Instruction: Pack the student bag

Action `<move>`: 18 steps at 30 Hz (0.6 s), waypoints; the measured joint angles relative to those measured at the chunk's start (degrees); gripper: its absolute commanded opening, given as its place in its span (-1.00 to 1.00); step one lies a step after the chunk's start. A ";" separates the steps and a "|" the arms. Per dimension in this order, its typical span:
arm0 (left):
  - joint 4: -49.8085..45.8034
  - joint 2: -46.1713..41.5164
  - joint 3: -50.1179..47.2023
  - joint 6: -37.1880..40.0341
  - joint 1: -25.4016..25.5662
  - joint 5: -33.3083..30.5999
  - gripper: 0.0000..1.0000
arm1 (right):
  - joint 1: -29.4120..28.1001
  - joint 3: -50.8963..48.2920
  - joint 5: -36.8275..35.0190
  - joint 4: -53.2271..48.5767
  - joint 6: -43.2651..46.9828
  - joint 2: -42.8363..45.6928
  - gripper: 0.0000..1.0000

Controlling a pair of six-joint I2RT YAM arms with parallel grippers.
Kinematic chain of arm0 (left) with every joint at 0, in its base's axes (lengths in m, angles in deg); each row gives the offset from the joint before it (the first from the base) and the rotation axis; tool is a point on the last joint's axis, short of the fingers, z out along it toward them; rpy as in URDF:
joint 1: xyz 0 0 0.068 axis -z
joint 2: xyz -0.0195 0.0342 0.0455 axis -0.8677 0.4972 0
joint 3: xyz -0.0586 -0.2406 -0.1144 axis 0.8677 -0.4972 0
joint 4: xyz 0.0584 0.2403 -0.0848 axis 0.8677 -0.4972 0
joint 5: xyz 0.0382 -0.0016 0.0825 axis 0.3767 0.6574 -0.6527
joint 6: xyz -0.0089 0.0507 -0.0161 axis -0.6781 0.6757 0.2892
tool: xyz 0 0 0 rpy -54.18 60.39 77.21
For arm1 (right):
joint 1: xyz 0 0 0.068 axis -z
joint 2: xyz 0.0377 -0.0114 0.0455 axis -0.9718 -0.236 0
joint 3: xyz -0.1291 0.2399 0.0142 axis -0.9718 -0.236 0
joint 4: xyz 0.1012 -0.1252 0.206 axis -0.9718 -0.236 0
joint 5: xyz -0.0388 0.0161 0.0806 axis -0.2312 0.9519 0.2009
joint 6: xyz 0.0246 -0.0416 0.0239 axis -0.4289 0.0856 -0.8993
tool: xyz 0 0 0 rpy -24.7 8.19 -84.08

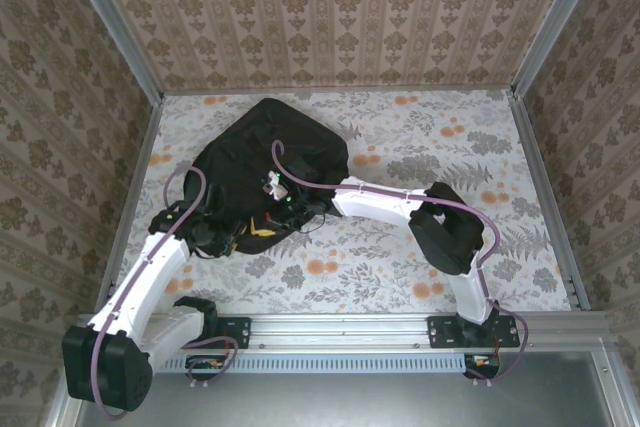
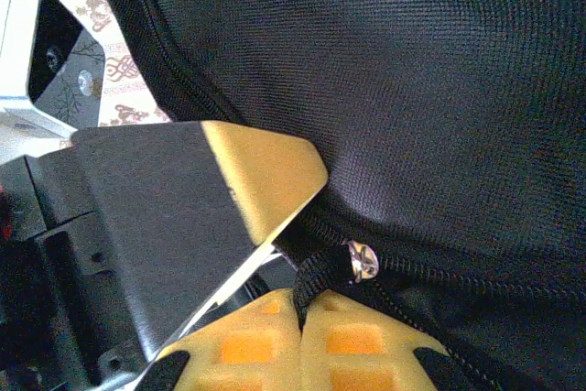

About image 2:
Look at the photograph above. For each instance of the black backpack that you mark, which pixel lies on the black backpack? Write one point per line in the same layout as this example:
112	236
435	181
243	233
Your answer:
412	89

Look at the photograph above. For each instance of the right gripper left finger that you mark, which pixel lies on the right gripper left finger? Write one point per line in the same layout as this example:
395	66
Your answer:
247	350

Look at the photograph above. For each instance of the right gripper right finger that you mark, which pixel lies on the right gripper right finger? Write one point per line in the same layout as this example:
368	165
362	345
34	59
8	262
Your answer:
357	350

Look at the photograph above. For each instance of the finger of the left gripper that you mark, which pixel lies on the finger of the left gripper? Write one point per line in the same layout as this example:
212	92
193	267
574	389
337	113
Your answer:
183	208

